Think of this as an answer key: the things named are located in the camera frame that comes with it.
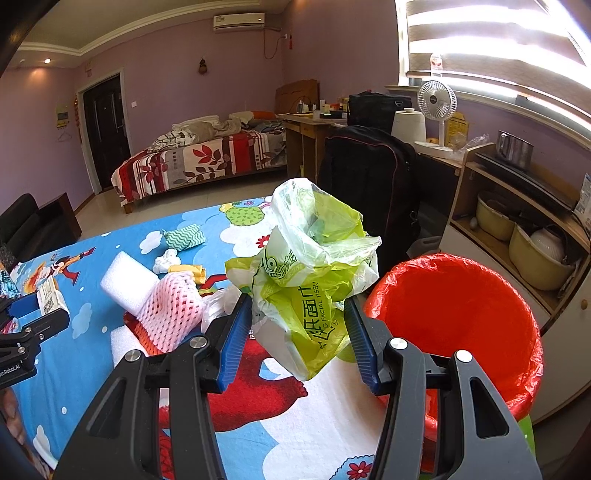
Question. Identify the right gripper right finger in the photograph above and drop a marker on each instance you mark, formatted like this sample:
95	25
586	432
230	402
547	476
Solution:
438	405

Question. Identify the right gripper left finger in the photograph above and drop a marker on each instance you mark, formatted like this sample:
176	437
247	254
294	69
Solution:
118	435

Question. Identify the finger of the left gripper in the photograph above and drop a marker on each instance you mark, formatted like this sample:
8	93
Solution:
37	331
17	307

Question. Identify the small paper box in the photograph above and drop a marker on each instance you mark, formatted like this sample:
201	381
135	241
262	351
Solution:
49	297

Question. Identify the white foam block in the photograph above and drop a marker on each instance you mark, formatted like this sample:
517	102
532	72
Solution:
128	283

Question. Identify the pink foam fruit net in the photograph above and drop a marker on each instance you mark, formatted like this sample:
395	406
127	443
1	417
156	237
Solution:
172	311

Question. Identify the green zigzag cloth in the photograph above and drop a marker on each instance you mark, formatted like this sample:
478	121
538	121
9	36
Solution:
184	238

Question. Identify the green plastic tissue bag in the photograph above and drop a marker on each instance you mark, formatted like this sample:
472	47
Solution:
318	255

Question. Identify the red lined trash bin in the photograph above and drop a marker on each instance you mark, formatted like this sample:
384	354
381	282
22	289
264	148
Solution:
443	303

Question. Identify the small white tissue ball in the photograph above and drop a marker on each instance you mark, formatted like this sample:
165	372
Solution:
166	260

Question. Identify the large yellow basin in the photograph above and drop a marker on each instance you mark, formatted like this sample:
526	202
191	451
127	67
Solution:
534	267

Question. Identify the wooden white kitchen cabinet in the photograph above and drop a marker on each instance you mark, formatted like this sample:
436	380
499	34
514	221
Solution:
563	315

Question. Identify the white bowl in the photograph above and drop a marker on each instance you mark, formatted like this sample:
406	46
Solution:
549	244

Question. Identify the small yellow basin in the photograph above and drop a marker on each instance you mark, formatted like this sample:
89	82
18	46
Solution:
494	222

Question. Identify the dark door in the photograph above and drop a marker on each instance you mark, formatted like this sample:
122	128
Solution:
106	128

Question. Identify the bed with floral sheet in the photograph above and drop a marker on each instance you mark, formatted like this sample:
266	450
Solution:
201	150

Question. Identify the white plastic packet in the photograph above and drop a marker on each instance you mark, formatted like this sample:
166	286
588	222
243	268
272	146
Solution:
583	207

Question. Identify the black induction cooker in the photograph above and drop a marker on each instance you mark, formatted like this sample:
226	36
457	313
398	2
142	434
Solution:
536	189

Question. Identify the black suitcase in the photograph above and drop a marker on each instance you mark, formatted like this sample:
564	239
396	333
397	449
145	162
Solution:
390	212

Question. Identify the steel pot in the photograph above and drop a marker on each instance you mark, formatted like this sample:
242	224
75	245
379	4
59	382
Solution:
514	150

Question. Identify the white desk fan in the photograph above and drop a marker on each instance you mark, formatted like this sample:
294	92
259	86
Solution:
437	102

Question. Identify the black bag on desk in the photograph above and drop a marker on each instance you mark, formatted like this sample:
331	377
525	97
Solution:
376	110

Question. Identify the wooden desk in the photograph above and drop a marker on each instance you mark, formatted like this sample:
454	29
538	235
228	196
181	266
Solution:
309	138

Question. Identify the white air conditioner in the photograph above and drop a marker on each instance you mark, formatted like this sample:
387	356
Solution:
238	21

